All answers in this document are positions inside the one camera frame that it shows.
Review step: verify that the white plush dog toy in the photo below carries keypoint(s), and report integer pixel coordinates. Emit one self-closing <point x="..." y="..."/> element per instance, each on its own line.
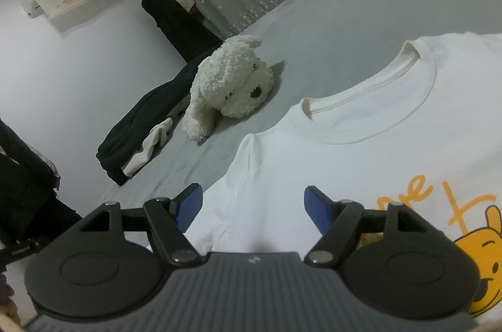
<point x="232" y="82"/>

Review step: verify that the black hanging garment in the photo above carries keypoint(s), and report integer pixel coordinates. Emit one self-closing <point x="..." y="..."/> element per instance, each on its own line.
<point x="184" y="30"/>

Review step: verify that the grey bed sheet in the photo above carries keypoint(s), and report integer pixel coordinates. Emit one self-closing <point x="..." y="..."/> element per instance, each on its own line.
<point x="316" y="48"/>

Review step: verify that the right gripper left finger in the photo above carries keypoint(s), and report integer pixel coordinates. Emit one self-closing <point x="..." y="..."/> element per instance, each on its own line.
<point x="168" y="220"/>

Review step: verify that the black and white folded garment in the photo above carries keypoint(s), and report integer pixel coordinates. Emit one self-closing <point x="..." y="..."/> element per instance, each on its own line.
<point x="153" y="108"/>

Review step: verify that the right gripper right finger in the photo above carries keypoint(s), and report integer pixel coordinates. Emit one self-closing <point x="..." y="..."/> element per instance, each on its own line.
<point x="337" y="222"/>

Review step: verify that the dark clutter beside bed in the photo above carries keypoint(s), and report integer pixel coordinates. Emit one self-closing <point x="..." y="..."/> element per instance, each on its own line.
<point x="32" y="215"/>

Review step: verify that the white printed t-shirt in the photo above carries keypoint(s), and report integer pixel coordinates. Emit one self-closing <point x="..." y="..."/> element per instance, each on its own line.
<point x="425" y="132"/>

